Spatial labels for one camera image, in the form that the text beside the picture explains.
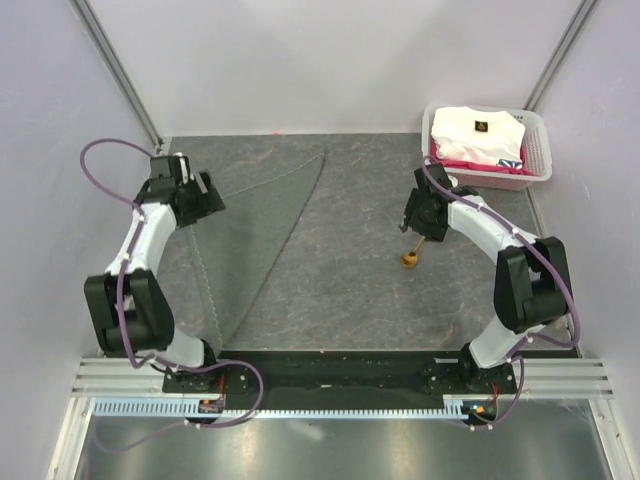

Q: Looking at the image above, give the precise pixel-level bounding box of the grey cloth napkin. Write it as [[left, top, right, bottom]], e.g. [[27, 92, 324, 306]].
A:
[[189, 150, 326, 354]]

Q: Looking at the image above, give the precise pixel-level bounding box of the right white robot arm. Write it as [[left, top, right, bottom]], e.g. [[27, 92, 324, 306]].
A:
[[399, 162, 575, 394]]

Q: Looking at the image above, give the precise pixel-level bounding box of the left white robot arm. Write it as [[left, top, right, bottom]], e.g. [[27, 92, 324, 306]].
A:
[[84, 153, 225, 393]]

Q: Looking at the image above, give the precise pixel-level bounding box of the white plastic basket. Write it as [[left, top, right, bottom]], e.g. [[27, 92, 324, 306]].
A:
[[445, 105, 552, 191]]

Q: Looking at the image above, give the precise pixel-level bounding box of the white folded shirt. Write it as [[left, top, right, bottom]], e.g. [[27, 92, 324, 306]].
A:
[[430, 106, 526, 169]]

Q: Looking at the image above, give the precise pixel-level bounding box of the pink folded cloth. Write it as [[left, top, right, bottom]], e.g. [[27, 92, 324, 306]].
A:
[[430, 141, 534, 176]]

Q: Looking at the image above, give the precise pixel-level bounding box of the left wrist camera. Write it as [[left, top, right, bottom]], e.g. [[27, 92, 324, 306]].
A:
[[177, 155, 193, 184]]

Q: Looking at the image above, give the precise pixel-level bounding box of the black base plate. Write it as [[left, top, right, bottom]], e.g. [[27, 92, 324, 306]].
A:
[[162, 349, 521, 401]]

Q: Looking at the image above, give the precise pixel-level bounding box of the light blue cable duct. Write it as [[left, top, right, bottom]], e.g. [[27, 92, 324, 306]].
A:
[[93, 396, 495, 420]]

